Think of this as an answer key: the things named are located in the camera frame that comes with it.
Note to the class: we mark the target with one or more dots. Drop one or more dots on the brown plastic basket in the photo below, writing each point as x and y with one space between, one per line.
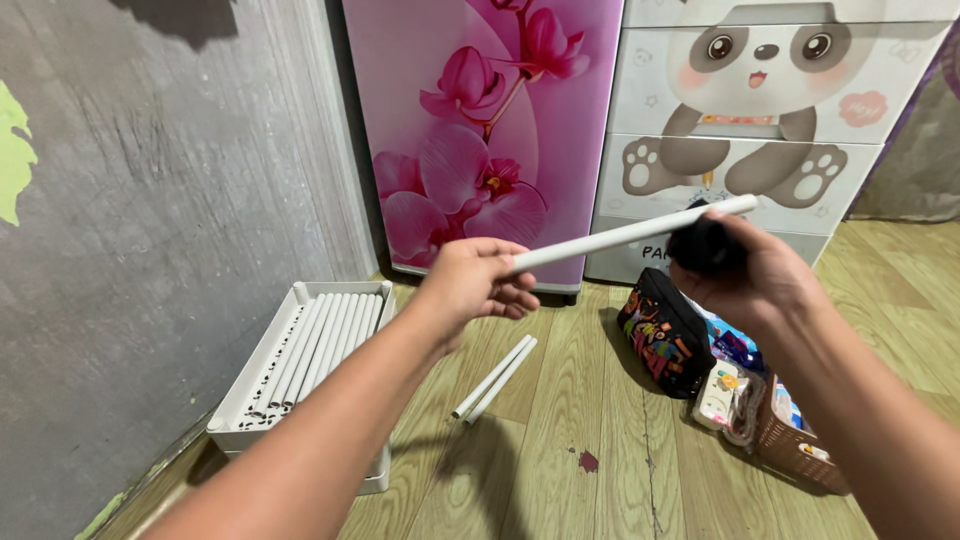
795 442

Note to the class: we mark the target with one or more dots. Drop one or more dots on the black graffiti print pouch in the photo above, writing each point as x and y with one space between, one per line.
664 334

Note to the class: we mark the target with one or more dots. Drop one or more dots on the person's left hand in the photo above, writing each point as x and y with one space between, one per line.
465 279

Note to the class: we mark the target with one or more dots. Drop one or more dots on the blue plastic packet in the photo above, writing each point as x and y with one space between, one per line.
731 341

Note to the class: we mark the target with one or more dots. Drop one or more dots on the white perforated shelf tray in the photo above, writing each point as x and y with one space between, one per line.
289 360

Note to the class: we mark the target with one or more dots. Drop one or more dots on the row of white tubes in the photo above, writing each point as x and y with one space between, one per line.
319 349

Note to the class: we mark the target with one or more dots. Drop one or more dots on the pink orchid print fridge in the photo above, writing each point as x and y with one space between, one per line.
480 135

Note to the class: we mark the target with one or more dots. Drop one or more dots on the white plastic tube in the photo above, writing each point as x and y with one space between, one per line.
637 233
501 381
491 376

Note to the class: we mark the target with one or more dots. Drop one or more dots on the black cloth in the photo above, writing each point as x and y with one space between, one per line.
705 244

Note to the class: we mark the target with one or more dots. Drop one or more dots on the panda print drawer cabinet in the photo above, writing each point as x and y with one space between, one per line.
742 127

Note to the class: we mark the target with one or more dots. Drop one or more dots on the person's right fingers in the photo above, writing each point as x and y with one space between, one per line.
694 281

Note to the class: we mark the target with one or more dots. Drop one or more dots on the white power strip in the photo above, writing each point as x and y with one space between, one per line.
716 394

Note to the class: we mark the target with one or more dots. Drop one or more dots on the person's right hand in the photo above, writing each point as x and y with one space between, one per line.
757 289

